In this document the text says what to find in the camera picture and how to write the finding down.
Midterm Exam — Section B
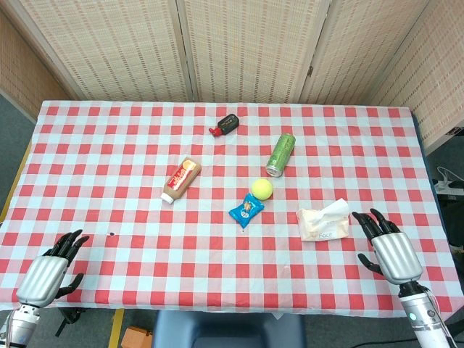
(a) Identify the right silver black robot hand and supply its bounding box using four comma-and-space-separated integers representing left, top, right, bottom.
352, 208, 424, 286

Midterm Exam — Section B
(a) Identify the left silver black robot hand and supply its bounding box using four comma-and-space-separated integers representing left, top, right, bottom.
16, 229, 90, 309

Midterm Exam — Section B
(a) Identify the yellow white tissue pack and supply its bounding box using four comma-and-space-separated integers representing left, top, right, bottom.
296, 198, 352, 242

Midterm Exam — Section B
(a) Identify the red white checkered tablecloth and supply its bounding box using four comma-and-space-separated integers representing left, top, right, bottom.
0, 100, 464, 319

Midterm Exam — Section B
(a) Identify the black clamp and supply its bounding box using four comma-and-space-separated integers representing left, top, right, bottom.
54, 307, 88, 338

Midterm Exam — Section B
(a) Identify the white power strip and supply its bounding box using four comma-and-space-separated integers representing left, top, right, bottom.
431, 166, 464, 195

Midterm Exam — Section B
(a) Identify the orange box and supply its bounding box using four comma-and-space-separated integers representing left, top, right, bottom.
120, 326, 154, 348

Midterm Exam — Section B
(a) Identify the yellow tennis ball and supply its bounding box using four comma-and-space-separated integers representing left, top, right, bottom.
251, 178, 274, 201

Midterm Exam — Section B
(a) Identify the green drink can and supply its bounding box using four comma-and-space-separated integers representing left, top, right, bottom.
265, 133, 297, 178

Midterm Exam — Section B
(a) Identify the blue snack packet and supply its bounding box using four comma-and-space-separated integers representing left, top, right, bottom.
228, 192, 265, 230

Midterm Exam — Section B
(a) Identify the brown sauce bottle white cap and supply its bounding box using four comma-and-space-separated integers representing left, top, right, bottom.
160, 157, 202, 205

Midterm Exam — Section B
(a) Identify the dark blue chair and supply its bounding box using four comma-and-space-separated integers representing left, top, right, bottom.
152, 310, 306, 348

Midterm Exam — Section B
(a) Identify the black bottle red cap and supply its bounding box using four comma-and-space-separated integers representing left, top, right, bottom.
209, 113, 241, 138

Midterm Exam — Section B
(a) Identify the woven folding screen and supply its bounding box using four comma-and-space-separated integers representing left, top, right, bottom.
0, 0, 464, 152

